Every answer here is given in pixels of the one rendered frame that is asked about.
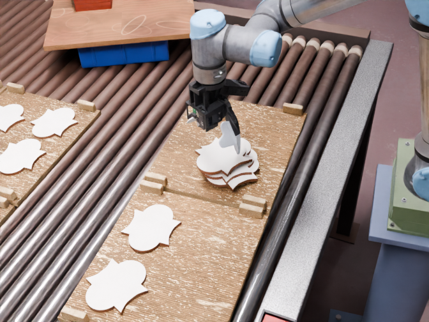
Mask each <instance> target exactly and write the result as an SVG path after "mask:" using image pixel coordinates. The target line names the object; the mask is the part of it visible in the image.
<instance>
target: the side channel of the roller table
mask: <svg viewBox="0 0 429 322"><path fill-rule="evenodd" d="M193 5H194V10H195V13H196V12H198V11H201V10H206V9H213V10H218V11H219V12H222V13H223V14H224V16H225V20H226V23H227V24H231V25H234V24H238V25H240V26H243V27H245V25H246V24H247V22H248V21H249V19H250V18H251V17H252V15H253V14H254V12H255V11H251V10H244V9H240V8H233V7H228V6H220V5H216V4H209V3H201V2H197V1H193ZM285 33H290V34H291V35H292V36H293V37H294V40H295V39H296V38H297V37H298V36H304V37H306V39H307V43H308V42H309V41H310V40H311V39H312V38H318V39H319V40H320V42H321V45H322V44H323V43H324V42H325V41H326V40H331V41H332V42H333V43H334V45H335V47H337V45H338V44H339V43H346V44H347V45H348V46H349V50H350V49H351V48H352V47H353V46H354V45H359V46H361V47H362V49H363V54H364V53H365V50H366V47H367V45H368V42H369V40H370V33H371V30H369V29H361V28H356V27H349V26H342V25H338V24H330V23H326V22H318V21H311V22H309V23H306V24H303V25H301V26H298V27H295V28H293V29H290V30H288V31H284V32H282V33H281V36H283V35H284V34H285ZM321 45H320V46H321ZM335 47H334V49H335ZM349 50H348V52H349ZM362 57H363V56H362Z"/></svg>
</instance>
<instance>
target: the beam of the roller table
mask: <svg viewBox="0 0 429 322"><path fill-rule="evenodd" d="M393 45H394V43H391V42H383V41H379V40H372V39H370V40H369V42H368V45H367V47H366V50H365V53H364V54H363V57H362V59H361V62H360V64H359V66H358V69H357V72H356V74H355V76H354V79H353V81H352V84H351V86H350V88H349V91H348V93H347V96H346V98H345V101H344V103H343V105H342V108H341V111H340V113H339V115H338V118H337V120H336V123H335V125H334V127H333V130H332V132H331V135H330V137H329V140H328V142H327V144H326V147H325V149H324V152H323V154H322V157H321V159H320V162H319V164H318V166H317V169H316V172H315V174H314V176H313V179H312V182H311V183H310V186H309V188H308V191H307V193H306V195H305V198H304V201H303V203H302V205H301V208H300V210H299V213H298V215H297V218H296V220H295V223H294V225H293V227H292V230H291V232H290V234H289V237H288V240H287V242H286V244H285V247H284V249H283V252H282V254H281V256H280V259H279V262H278V264H277V266H276V269H275V272H274V274H273V276H272V278H271V281H270V283H269V286H268V288H267V291H266V294H265V295H264V298H263V301H262V303H261V305H260V308H259V311H258V313H257V315H256V317H255V320H254V322H258V320H259V318H260V315H261V313H262V310H263V309H266V310H269V311H272V312H275V313H277V314H281V315H283V316H287V317H289V318H292V319H296V320H297V322H300V320H301V317H302V315H303V311H304V309H305V305H306V302H307V299H308V297H309V294H310V291H311V288H312V285H313V282H314V280H315V276H316V274H317V270H318V268H319V265H320V262H321V259H322V256H323V253H324V250H325V248H326V245H327V241H328V239H329V235H330V233H331V230H332V227H333V224H334V222H335V218H336V215H337V213H338V209H339V207H340V204H341V201H342V198H343V195H344V192H345V189H346V187H347V184H348V181H349V178H350V174H351V172H352V169H353V167H354V163H355V161H356V157H357V155H358V152H359V149H360V146H361V143H362V140H363V137H364V135H365V132H366V128H367V126H368V122H369V120H370V117H371V115H372V111H373V108H374V105H375V102H376V100H377V97H378V94H379V91H380V87H381V85H382V82H383V80H384V76H385V74H386V70H387V68H388V64H389V62H390V59H391V55H392V51H393Z"/></svg>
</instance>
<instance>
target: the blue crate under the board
mask: <svg viewBox="0 0 429 322"><path fill-rule="evenodd" d="M77 50H78V53H79V58H80V62H81V66H82V67H83V68H92V67H99V66H113V65H127V64H134V63H148V62H155V61H168V60H169V43H168V40H162V41H155V42H140V43H127V44H119V45H106V46H98V47H84V48H77Z"/></svg>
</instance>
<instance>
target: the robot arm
mask: <svg viewBox="0 0 429 322"><path fill-rule="evenodd" d="M365 1H368V0H263V1H262V2H261V3H260V4H259V5H258V7H257V9H256V11H255V12H254V14H253V15H252V17H251V18H250V19H249V21H248V22H247V24H246V25H245V27H243V26H235V25H231V24H226V20H225V16H224V14H223V13H222V12H219V11H218V10H213V9H206V10H201V11H198V12H196V13H194V14H193V15H192V17H191V19H190V38H191V45H192V59H193V61H192V63H193V76H194V78H195V80H194V81H193V82H191V83H189V84H188V87H189V95H190V99H189V100H188V101H186V113H187V119H189V120H188V121H187V123H191V122H193V121H196V120H197V126H198V127H200V128H202V129H203V130H206V132H208V131H210V130H211V129H214V128H216V127H217V126H218V123H219V122H221V121H222V119H223V118H225V120H226V121H223V122H222V123H221V125H220V128H221V131H222V136H221V138H220V140H219V145H220V147H221V148H226V147H229V146H233V145H234V148H235V151H236V153H237V154H240V149H241V137H240V129H239V123H238V120H237V117H236V115H235V113H234V111H233V110H232V107H231V104H230V102H229V99H227V98H226V97H227V95H236V96H247V95H248V92H249V90H250V88H251V87H250V86H249V85H247V83H246V82H244V81H242V80H239V79H236V80H235V79H226V75H227V65H226V60H227V61H233V62H237V63H244V64H248V65H253V66H256V67H260V66H263V67H268V68H272V67H274V66H275V65H276V64H277V62H278V60H279V57H280V54H281V51H282V36H281V33H282V32H284V31H288V30H290V29H293V28H295V27H298V26H301V25H303V24H306V23H309V22H311V21H314V20H317V19H320V18H322V17H325V16H327V15H330V14H332V13H336V12H338V11H341V10H344V9H346V8H349V7H351V6H354V5H357V4H359V3H363V2H365ZM405 4H406V6H407V9H408V11H409V24H410V26H411V28H413V30H415V31H417V32H418V33H419V71H420V92H421V132H420V133H418V134H417V136H416V138H415V139H414V156H413V157H412V159H411V160H410V162H409V163H408V164H407V166H406V168H405V171H404V175H403V182H404V184H405V186H406V187H407V189H408V190H409V191H410V192H411V193H412V194H413V195H415V196H416V197H418V198H420V199H422V200H424V201H427V202H429V0H405ZM188 106H190V107H192V108H193V112H192V113H190V114H189V113H188ZM190 118H191V119H190Z"/></svg>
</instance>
